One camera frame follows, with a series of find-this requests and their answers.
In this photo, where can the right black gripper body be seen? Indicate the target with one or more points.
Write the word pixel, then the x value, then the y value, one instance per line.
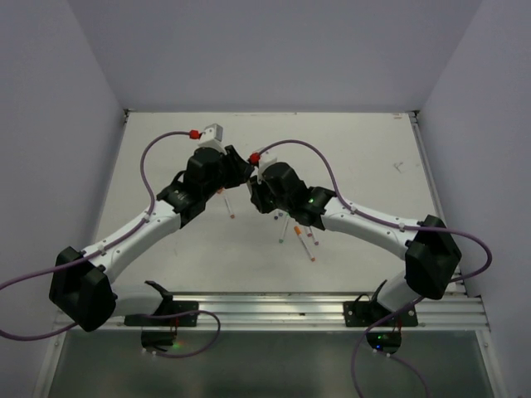
pixel 282 203

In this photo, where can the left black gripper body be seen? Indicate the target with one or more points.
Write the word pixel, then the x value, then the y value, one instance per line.
pixel 211 187

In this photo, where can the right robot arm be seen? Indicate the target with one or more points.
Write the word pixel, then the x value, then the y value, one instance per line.
pixel 430 255

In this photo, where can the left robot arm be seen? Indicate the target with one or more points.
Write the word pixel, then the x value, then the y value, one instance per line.
pixel 82 284

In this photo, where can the dark orange marker pen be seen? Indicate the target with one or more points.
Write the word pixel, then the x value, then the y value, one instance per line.
pixel 305 246

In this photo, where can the light green marker pen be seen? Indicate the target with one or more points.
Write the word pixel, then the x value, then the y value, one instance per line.
pixel 283 229

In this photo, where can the magenta marker pen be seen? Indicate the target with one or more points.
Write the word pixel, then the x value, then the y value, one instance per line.
pixel 313 236

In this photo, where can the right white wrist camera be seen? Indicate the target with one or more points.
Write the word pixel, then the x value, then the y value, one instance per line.
pixel 266 160

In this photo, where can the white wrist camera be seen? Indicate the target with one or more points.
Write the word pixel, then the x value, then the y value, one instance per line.
pixel 266 160
pixel 211 137

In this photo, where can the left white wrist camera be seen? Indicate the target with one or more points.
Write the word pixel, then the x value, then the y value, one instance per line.
pixel 211 137

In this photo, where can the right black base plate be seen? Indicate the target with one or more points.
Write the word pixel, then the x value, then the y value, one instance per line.
pixel 364 311

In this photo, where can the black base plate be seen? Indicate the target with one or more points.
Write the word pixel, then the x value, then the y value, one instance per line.
pixel 173 314
pixel 364 311

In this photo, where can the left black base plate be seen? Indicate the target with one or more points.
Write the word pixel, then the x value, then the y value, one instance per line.
pixel 173 314

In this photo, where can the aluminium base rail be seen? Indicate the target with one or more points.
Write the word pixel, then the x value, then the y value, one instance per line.
pixel 324 312

